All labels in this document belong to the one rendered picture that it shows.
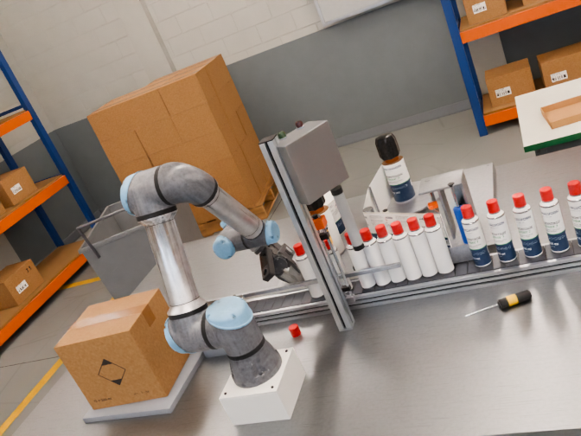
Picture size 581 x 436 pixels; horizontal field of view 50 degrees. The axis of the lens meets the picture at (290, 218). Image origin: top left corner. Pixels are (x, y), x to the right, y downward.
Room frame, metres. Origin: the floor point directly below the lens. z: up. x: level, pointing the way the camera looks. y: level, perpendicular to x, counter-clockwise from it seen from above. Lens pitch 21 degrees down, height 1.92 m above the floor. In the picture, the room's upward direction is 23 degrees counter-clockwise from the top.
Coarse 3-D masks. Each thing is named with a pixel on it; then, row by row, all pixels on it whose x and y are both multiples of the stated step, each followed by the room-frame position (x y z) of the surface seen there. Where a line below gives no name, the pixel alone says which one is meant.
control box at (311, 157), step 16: (304, 128) 1.77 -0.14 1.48; (320, 128) 1.74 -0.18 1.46; (288, 144) 1.68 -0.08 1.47; (304, 144) 1.70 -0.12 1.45; (320, 144) 1.73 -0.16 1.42; (336, 144) 1.76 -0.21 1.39; (288, 160) 1.68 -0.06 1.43; (304, 160) 1.69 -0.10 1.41; (320, 160) 1.72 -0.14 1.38; (336, 160) 1.74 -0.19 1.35; (304, 176) 1.68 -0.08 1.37; (320, 176) 1.71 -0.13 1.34; (336, 176) 1.73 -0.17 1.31; (304, 192) 1.67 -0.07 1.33; (320, 192) 1.70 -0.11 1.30
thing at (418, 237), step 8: (408, 224) 1.74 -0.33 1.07; (416, 224) 1.73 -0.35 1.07; (408, 232) 1.75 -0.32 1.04; (416, 232) 1.72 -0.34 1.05; (424, 232) 1.73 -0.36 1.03; (416, 240) 1.72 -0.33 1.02; (424, 240) 1.72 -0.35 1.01; (416, 248) 1.73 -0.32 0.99; (424, 248) 1.72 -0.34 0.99; (416, 256) 1.74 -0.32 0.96; (424, 256) 1.72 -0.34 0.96; (432, 256) 1.73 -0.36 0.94; (424, 264) 1.72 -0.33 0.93; (432, 264) 1.72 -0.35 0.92; (424, 272) 1.73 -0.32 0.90; (432, 272) 1.72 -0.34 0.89
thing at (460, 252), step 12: (432, 192) 1.82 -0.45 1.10; (444, 192) 1.84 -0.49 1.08; (456, 192) 1.82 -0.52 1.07; (468, 192) 1.77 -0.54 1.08; (444, 204) 1.78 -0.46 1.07; (456, 204) 1.72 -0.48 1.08; (456, 228) 1.83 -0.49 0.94; (456, 240) 1.76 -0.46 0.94; (456, 252) 1.73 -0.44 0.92; (468, 252) 1.71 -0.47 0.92
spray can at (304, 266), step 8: (296, 248) 1.90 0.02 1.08; (296, 256) 1.91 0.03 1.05; (304, 256) 1.89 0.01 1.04; (304, 264) 1.88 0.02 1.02; (304, 272) 1.89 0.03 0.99; (312, 272) 1.89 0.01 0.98; (304, 280) 1.91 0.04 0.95; (312, 288) 1.89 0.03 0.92; (320, 288) 1.89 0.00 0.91; (312, 296) 1.90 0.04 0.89; (320, 296) 1.88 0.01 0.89
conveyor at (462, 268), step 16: (576, 240) 1.58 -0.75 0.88; (496, 256) 1.68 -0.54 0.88; (544, 256) 1.57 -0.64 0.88; (560, 256) 1.54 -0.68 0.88; (464, 272) 1.67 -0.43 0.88; (384, 288) 1.77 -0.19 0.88; (256, 304) 2.03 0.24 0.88; (272, 304) 1.98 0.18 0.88; (288, 304) 1.94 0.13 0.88; (304, 304) 1.89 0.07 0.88
